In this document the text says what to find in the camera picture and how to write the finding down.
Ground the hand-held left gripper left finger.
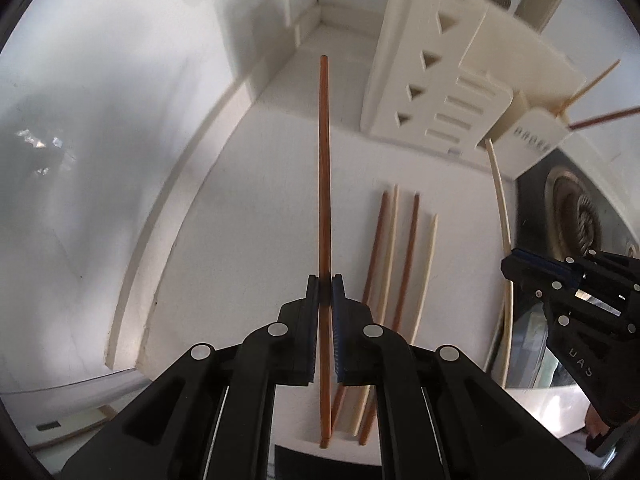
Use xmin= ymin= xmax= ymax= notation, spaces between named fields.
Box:
xmin=60 ymin=274 xmax=321 ymax=480

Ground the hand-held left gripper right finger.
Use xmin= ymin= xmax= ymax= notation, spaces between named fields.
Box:
xmin=331 ymin=274 xmax=588 ymax=480

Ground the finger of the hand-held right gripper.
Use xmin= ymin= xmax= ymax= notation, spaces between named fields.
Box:
xmin=501 ymin=256 xmax=639 ymax=339
xmin=512 ymin=247 xmax=640 ymax=291

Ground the dark brown wooden chopstick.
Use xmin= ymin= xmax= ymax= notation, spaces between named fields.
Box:
xmin=359 ymin=191 xmax=421 ymax=446
xmin=318 ymin=55 xmax=333 ymax=449
xmin=569 ymin=106 xmax=640 ymax=130

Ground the cream plastic utensil holder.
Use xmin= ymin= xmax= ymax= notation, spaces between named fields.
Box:
xmin=360 ymin=0 xmax=587 ymax=181

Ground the person's right hand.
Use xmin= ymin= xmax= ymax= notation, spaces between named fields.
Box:
xmin=584 ymin=404 xmax=610 ymax=436

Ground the round gas burner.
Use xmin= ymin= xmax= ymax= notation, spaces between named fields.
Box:
xmin=545 ymin=166 xmax=603 ymax=261

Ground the black glass gas stove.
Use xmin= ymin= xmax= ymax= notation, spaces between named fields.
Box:
xmin=514 ymin=147 xmax=640 ymax=391

